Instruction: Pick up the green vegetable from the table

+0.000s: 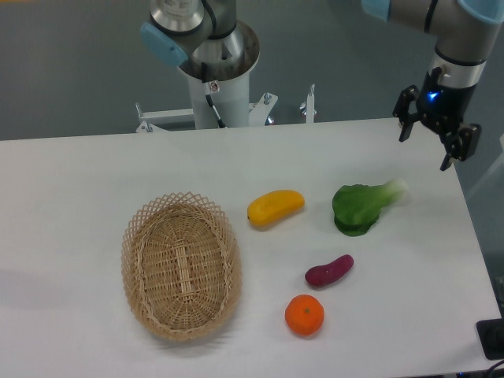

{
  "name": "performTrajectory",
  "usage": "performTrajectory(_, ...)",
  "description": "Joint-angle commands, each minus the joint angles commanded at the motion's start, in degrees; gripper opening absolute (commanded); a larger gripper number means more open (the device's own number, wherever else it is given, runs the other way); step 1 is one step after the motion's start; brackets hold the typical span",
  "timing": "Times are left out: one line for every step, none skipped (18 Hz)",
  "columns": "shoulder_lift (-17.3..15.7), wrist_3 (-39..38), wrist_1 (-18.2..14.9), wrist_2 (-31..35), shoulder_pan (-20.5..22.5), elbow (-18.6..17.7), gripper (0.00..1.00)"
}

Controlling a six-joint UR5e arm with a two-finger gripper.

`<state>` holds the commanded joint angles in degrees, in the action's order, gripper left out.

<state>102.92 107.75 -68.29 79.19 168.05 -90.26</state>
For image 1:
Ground black device at table edge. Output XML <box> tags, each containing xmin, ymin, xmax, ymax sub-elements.
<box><xmin>476</xmin><ymin>318</ymin><xmax>503</xmax><ymax>361</ymax></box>

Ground orange mandarin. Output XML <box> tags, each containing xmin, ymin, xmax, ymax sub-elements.
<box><xmin>284</xmin><ymin>295</ymin><xmax>324</xmax><ymax>336</ymax></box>

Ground black cable on pedestal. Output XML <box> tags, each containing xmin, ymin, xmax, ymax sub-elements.
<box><xmin>200</xmin><ymin>62</ymin><xmax>228</xmax><ymax>129</ymax></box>

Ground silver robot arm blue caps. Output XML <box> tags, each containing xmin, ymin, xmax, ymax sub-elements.
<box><xmin>140</xmin><ymin>1</ymin><xmax>503</xmax><ymax>169</ymax></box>

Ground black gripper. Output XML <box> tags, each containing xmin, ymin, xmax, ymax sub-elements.
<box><xmin>392</xmin><ymin>67</ymin><xmax>482</xmax><ymax>171</ymax></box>

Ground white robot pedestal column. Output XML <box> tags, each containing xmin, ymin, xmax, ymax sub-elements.
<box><xmin>180</xmin><ymin>21</ymin><xmax>260</xmax><ymax>129</ymax></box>

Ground purple sweet potato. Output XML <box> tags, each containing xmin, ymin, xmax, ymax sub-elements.
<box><xmin>305</xmin><ymin>254</ymin><xmax>354</xmax><ymax>287</ymax></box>

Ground woven wicker basket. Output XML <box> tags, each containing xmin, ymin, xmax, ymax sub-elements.
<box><xmin>121</xmin><ymin>192</ymin><xmax>242</xmax><ymax>342</ymax></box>

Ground white metal base frame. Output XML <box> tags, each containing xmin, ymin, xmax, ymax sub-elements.
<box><xmin>134</xmin><ymin>83</ymin><xmax>318</xmax><ymax>133</ymax></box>

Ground yellow mango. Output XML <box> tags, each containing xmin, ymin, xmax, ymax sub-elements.
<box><xmin>247</xmin><ymin>189</ymin><xmax>305</xmax><ymax>227</ymax></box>

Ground green bok choy vegetable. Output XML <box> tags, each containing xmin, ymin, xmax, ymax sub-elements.
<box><xmin>332</xmin><ymin>179</ymin><xmax>409</xmax><ymax>237</ymax></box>

